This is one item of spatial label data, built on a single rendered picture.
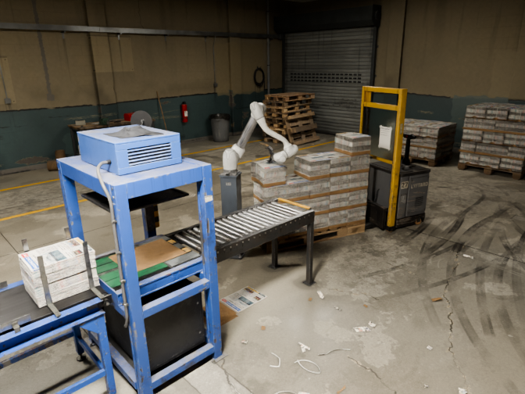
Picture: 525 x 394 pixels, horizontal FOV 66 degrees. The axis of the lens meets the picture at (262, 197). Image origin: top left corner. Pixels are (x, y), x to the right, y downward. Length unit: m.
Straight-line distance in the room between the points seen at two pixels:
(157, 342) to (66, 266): 0.82
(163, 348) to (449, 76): 9.31
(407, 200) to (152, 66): 7.54
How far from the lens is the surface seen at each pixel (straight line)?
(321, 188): 4.94
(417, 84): 11.23
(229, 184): 4.48
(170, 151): 2.73
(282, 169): 4.57
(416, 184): 5.70
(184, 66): 11.57
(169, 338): 3.11
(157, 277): 2.91
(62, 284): 2.84
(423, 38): 11.21
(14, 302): 3.00
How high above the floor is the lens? 2.19
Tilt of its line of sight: 19 degrees down
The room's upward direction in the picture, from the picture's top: 1 degrees counter-clockwise
